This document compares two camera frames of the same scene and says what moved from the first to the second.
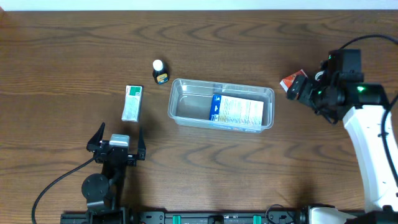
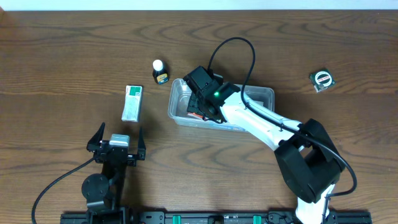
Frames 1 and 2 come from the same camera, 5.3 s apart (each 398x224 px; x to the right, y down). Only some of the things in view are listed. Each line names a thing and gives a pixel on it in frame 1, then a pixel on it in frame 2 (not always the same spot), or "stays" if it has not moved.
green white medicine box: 132,103 stays
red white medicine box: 286,82 -> 194,114
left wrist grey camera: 119,140 stays
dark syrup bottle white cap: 160,73 stays
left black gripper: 116,154 stays
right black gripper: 300,90 -> 195,104
